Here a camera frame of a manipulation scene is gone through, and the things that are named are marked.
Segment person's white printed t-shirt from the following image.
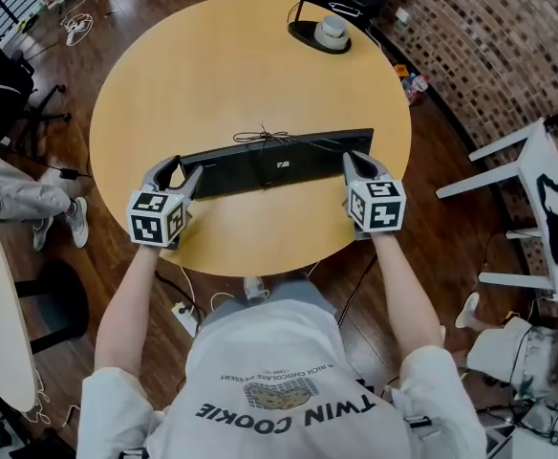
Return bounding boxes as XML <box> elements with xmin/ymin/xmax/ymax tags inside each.
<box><xmin>76</xmin><ymin>298</ymin><xmax>488</xmax><ymax>459</ymax></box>

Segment grey round cylinder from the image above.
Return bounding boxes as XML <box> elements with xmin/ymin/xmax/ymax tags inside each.
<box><xmin>314</xmin><ymin>15</ymin><xmax>350</xmax><ymax>50</ymax></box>

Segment person's blue jeans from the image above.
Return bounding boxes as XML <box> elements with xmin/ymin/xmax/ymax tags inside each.
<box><xmin>202</xmin><ymin>278</ymin><xmax>338</xmax><ymax>327</ymax></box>

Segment clear bottle red label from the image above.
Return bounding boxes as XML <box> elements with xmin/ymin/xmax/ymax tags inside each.
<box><xmin>410</xmin><ymin>74</ymin><xmax>432</xmax><ymax>107</ymax></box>

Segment person's left white shoe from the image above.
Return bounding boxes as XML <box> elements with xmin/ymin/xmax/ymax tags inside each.
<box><xmin>243</xmin><ymin>275</ymin><xmax>271</xmax><ymax>302</ymax></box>

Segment white side table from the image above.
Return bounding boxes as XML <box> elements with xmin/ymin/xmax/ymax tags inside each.
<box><xmin>435</xmin><ymin>117</ymin><xmax>558</xmax><ymax>303</ymax></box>

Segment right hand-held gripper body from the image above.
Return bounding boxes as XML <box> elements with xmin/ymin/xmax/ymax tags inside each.
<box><xmin>342</xmin><ymin>178</ymin><xmax>408</xmax><ymax>241</ymax></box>

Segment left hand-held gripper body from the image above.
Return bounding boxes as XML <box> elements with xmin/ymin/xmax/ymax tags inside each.
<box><xmin>126</xmin><ymin>187</ymin><xmax>195</xmax><ymax>251</ymax></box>

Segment black keyboard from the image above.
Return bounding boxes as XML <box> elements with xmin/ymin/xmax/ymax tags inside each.
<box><xmin>178</xmin><ymin>128</ymin><xmax>375</xmax><ymax>201</ymax></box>

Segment person's right forearm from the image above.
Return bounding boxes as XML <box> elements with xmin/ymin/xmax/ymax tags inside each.
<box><xmin>368</xmin><ymin>230</ymin><xmax>445</xmax><ymax>354</ymax></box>

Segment white power strip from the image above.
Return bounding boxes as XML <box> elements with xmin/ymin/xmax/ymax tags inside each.
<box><xmin>171</xmin><ymin>302</ymin><xmax>200</xmax><ymax>338</ymax></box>

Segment white cable with adapter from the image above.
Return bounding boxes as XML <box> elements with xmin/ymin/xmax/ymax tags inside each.
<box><xmin>20</xmin><ymin>368</ymin><xmax>54</xmax><ymax>427</ymax></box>

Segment black office chair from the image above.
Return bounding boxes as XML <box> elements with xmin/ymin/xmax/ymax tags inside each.
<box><xmin>0</xmin><ymin>26</ymin><xmax>73</xmax><ymax>152</ymax></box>

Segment black cable with adapter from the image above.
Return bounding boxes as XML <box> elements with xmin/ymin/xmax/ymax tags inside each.
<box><xmin>1</xmin><ymin>145</ymin><xmax>92</xmax><ymax>181</ymax></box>

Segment white extension socket with cable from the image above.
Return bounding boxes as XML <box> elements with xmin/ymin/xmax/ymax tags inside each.
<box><xmin>61</xmin><ymin>11</ymin><xmax>95</xmax><ymax>47</ymax></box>

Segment person's left forearm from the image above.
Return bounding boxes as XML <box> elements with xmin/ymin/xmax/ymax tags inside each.
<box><xmin>93</xmin><ymin>242</ymin><xmax>168</xmax><ymax>382</ymax></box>

